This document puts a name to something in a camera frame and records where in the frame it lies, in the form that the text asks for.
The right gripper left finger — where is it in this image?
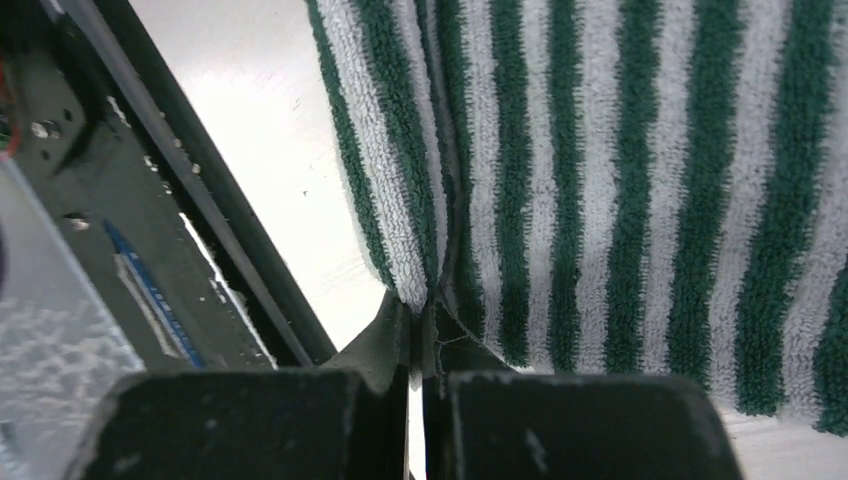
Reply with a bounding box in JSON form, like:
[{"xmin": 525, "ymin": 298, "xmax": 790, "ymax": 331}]
[{"xmin": 65, "ymin": 295, "xmax": 411, "ymax": 479}]

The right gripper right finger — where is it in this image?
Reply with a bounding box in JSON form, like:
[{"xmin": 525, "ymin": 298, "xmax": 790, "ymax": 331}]
[{"xmin": 421, "ymin": 303, "xmax": 742, "ymax": 479}]

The green white striped towel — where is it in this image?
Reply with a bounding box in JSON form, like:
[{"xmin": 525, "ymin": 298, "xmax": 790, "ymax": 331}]
[{"xmin": 308, "ymin": 1, "xmax": 847, "ymax": 436}]

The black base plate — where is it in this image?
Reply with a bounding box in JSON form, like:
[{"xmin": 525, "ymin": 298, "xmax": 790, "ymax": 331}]
[{"xmin": 1, "ymin": 1, "xmax": 335, "ymax": 383}]

